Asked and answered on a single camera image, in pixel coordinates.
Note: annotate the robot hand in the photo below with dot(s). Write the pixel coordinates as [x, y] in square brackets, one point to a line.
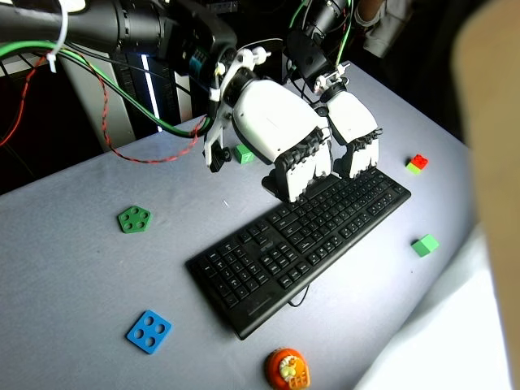
[276, 118]
[351, 118]

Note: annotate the black computer keyboard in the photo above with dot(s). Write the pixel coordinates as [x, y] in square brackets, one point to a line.
[284, 252]

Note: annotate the green cube with print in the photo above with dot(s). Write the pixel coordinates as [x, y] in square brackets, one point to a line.
[243, 156]

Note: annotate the red toy brick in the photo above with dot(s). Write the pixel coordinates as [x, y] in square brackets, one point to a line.
[419, 160]

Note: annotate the light green toy brick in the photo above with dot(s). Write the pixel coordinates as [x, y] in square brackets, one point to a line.
[414, 168]

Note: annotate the person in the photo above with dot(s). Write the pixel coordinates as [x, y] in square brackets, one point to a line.
[386, 36]

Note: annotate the black computer tower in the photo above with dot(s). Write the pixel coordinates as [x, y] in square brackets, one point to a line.
[166, 101]

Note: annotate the beige blurred panel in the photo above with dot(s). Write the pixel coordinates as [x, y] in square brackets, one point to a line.
[495, 122]

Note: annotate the plain green cube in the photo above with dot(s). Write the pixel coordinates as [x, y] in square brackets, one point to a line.
[424, 248]

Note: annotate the green pentagon block with holes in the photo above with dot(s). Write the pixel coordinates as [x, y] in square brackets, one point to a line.
[134, 219]

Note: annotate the white zip tie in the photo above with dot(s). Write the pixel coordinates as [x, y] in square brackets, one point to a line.
[63, 28]

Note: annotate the white sheet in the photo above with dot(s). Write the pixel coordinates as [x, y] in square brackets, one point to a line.
[447, 337]

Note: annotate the grey table cloth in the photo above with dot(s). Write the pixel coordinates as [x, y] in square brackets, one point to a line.
[81, 264]

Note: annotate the blue square block with holes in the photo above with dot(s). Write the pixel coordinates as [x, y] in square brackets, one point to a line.
[150, 331]

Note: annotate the orange toy cake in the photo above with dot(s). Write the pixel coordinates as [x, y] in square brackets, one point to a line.
[276, 365]

